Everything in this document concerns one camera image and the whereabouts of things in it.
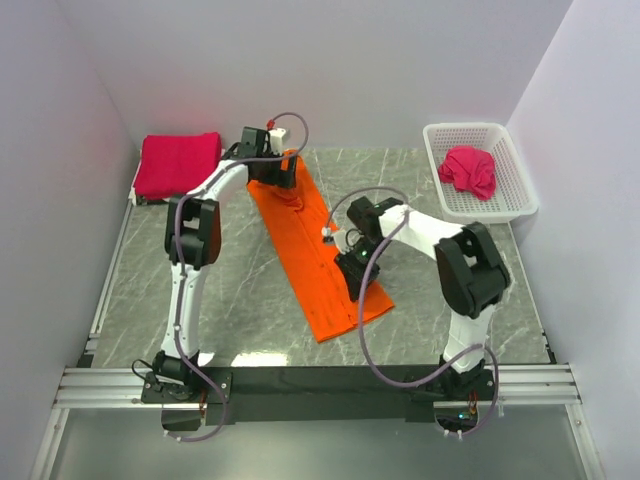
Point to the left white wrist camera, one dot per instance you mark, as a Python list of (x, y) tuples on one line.
[(277, 139)]

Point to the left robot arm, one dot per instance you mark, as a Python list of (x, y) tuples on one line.
[(193, 241)]

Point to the orange t shirt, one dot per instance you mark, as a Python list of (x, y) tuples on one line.
[(294, 219)]

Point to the black base beam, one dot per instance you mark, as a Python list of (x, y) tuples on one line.
[(287, 393)]

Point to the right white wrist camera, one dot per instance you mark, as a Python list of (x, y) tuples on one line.
[(339, 238)]

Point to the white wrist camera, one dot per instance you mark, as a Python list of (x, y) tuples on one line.
[(277, 139), (339, 238)]

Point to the aluminium rail frame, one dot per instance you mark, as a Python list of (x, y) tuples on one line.
[(98, 429)]

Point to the crumpled crimson t shirt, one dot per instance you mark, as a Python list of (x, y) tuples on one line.
[(470, 170)]

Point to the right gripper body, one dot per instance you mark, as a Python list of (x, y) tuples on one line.
[(357, 273)]

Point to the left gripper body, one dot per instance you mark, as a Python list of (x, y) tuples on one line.
[(282, 176)]

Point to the folded crimson t shirt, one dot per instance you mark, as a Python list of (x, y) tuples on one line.
[(173, 164)]

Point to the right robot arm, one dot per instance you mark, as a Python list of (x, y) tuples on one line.
[(472, 275)]

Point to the white plastic basket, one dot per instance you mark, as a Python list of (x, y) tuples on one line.
[(514, 196)]

